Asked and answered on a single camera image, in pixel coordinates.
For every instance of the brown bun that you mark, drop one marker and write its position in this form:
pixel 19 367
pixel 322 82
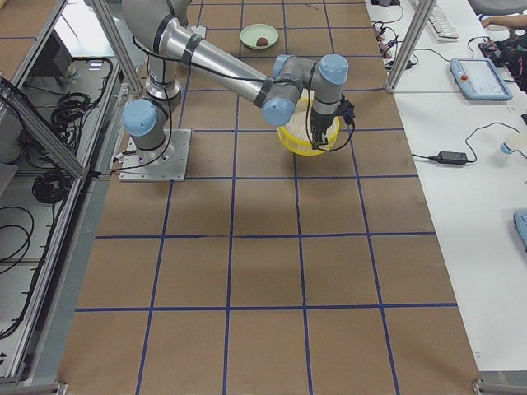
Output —
pixel 262 41

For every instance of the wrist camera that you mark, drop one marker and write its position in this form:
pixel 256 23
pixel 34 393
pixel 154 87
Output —
pixel 346 110

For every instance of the black power adapter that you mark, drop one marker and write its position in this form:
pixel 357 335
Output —
pixel 452 158

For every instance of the white keyboard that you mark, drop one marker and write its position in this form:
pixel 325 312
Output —
pixel 440 27

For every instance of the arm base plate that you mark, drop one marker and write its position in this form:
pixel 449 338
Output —
pixel 199 30
pixel 167 163

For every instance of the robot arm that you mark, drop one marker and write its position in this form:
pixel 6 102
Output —
pixel 162 28

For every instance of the aluminium frame post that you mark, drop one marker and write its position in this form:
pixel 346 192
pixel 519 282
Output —
pixel 410 40

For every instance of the paper cup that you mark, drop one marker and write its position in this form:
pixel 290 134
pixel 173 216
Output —
pixel 512 146

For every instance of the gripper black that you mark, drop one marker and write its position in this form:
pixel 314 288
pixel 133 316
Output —
pixel 319 123

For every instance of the light green plate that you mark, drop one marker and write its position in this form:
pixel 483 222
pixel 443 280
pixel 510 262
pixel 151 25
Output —
pixel 259 36

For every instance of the blue teach pendant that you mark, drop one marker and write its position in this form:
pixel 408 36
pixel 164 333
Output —
pixel 520 223
pixel 478 79

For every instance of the yellow steamer top layer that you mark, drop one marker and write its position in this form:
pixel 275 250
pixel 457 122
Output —
pixel 296 135

